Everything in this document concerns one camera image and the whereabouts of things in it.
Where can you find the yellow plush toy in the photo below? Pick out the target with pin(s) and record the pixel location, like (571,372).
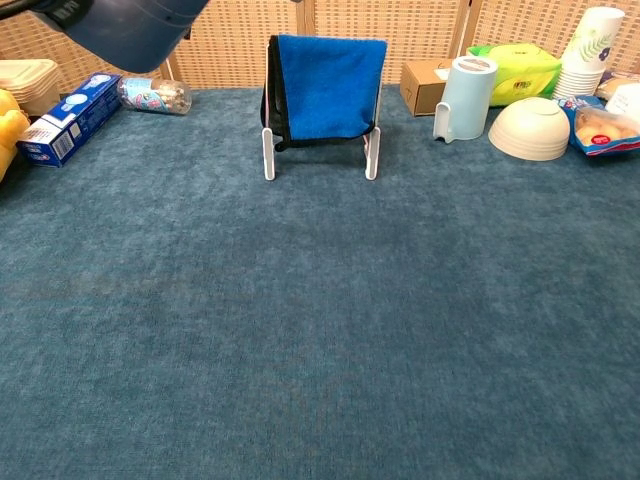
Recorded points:
(7,135)

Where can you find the blue toothpaste box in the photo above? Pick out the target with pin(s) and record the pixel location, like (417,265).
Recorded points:
(65,125)

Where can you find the woven bamboo folding screen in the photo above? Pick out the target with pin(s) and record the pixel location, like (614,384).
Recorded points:
(425,30)

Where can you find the beige upturned bowl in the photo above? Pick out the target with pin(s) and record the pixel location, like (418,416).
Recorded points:
(530,130)

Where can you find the beige lidded lunch box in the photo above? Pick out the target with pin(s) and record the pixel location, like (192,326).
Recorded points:
(30,82)

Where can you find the clear plastic snack bottle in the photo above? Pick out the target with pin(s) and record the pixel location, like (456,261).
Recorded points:
(155,95)

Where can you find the green tissue pack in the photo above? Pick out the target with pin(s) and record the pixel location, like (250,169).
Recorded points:
(525,70)

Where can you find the teal carpet table mat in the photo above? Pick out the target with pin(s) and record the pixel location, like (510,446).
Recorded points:
(350,350)

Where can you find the blue biscuit snack bag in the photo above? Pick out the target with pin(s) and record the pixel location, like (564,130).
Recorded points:
(600,132)

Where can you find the brown cardboard box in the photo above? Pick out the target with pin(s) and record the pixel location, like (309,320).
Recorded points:
(420,87)

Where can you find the stack of paper cups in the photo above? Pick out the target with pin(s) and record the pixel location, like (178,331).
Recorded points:
(585,55)

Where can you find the grey and blue cloth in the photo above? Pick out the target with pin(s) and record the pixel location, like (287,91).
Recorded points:
(330,85)

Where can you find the light blue cylindrical cup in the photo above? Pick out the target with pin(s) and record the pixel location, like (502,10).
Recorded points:
(467,100)

